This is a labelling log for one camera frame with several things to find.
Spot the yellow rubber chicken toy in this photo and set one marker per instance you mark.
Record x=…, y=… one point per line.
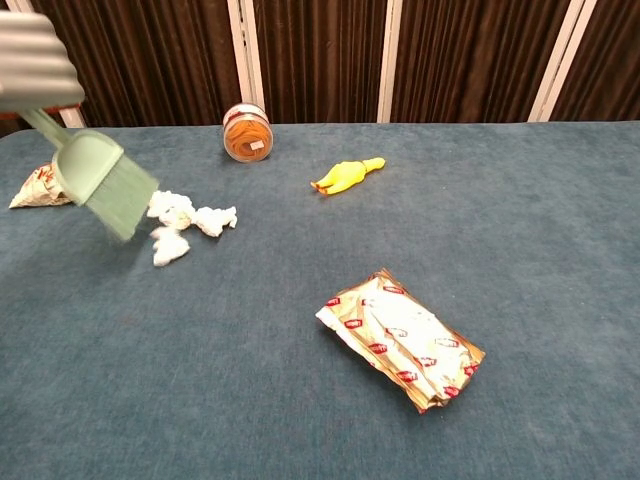
x=345, y=175

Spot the orange white crumpled snack bag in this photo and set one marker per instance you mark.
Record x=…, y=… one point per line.
x=37, y=190

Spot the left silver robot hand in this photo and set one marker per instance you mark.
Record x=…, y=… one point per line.
x=35, y=65

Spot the dark brown curtain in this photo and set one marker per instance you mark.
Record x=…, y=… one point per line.
x=320, y=50

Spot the clear jar of rubber bands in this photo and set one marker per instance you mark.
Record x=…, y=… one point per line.
x=248, y=140

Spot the blue felt table cover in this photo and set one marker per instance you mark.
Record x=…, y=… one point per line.
x=500, y=225

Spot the white paper ball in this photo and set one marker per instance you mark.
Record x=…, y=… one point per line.
x=215, y=221
x=170, y=247
x=170, y=207

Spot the mint green hand brush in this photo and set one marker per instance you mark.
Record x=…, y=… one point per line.
x=95, y=170

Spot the gold white snack pack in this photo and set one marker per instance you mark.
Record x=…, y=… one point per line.
x=400, y=340

